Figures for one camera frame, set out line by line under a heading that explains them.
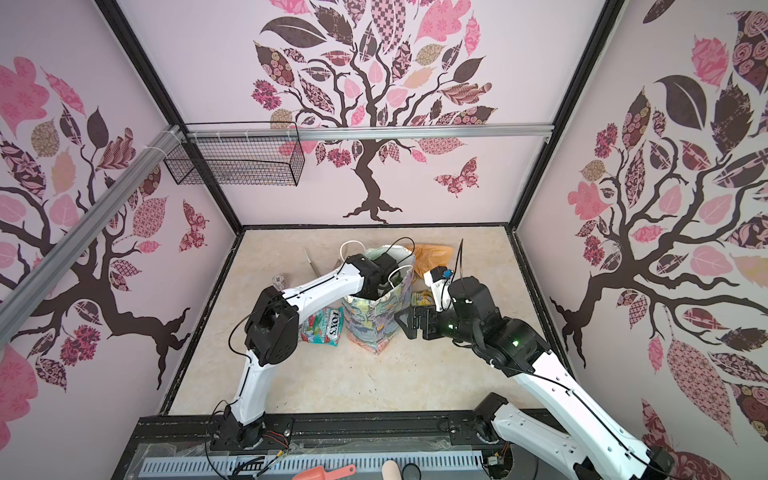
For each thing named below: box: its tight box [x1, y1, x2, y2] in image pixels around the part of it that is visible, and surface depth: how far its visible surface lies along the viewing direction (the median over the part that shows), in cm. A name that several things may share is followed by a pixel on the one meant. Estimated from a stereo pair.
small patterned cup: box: [272, 275, 285, 291], surface depth 99 cm
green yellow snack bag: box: [411, 289, 436, 307], surface depth 97 cm
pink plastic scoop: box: [292, 464, 357, 480], surface depth 68 cm
